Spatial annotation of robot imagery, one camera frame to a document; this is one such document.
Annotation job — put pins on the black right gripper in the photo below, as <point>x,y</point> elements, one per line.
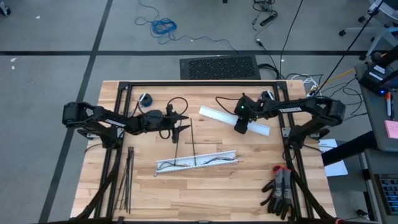
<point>248,109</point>

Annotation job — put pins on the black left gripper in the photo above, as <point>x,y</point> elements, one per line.
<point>157,121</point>

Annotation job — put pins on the long black zip tie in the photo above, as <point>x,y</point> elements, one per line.
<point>193,140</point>
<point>131,180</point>
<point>128,180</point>
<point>121,182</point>
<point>125,180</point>
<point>178,140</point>

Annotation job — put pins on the white duct cover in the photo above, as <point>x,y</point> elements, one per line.
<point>217,115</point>

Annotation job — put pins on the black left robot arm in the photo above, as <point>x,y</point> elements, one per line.
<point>102,121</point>

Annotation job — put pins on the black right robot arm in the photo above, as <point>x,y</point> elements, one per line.
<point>311,109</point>

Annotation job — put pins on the blue-rimmed round table grommet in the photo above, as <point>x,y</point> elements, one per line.
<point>147,101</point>

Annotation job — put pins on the black perforated box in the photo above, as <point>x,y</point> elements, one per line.
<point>217,67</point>

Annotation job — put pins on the grey red-cuffed work glove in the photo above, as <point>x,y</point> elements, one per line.
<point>270,199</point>
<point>284,186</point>

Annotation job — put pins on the white paper sheet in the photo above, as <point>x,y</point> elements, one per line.
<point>335,169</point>

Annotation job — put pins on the dark navy beam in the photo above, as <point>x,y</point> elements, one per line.
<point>348,147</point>

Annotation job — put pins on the black power strip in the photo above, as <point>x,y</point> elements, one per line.
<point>269,19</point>

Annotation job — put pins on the grey desk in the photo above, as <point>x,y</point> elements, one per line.
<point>376,124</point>
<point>370,193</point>

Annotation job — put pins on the black electronic box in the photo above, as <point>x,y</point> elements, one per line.
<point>373,77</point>

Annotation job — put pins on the orange capped marker pen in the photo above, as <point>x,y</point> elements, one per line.
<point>388,105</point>

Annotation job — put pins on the pink sticky note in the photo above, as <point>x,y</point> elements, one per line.
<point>391,129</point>

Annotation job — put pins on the dark keyboard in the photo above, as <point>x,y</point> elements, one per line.
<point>388,193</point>

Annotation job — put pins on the grey mesh office chair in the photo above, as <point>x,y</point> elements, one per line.
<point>385,31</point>

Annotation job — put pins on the chair caster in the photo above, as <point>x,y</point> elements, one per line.
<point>4,10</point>

